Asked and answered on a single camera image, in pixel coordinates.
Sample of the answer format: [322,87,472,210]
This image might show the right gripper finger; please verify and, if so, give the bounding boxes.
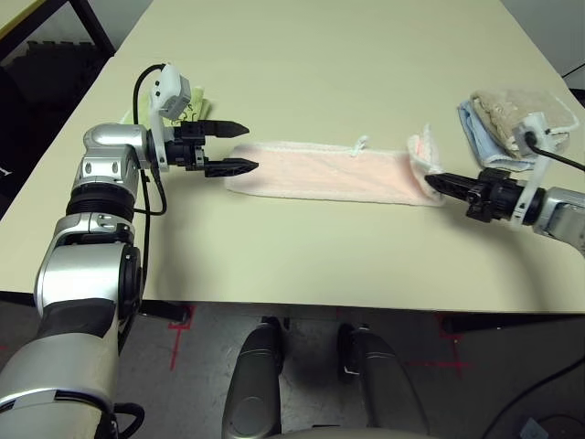
[425,172,479,191]
[427,181,474,202]

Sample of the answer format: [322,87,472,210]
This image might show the green folded towel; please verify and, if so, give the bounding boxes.
[121,84,214,129]

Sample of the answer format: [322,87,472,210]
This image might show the black-framed side table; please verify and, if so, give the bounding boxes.
[0,0,115,60]

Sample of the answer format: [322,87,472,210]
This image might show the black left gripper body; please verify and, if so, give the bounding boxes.
[167,121,209,174]

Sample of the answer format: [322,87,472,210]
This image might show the light blue folded towel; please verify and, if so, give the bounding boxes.
[456,101,536,173]

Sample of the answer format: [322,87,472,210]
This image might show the pink fluffy towel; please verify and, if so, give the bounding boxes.
[223,123,447,208]

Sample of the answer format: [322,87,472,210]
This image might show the small grey blue box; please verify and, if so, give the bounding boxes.
[518,418,548,439]

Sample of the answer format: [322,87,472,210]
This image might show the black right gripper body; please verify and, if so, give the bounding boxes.
[466,167,525,224]

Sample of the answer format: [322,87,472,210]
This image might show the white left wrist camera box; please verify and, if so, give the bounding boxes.
[148,63,196,168]

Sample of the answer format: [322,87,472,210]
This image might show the grey robot left leg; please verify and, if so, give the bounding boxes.
[221,317,284,439]

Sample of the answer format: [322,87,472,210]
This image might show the black left camera cable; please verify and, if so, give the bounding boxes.
[108,62,168,439]

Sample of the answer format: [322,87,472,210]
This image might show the beige folded towel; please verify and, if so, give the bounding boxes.
[470,89,580,159]

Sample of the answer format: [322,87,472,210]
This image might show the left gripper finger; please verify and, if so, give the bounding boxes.
[204,158,261,179]
[203,121,251,140]

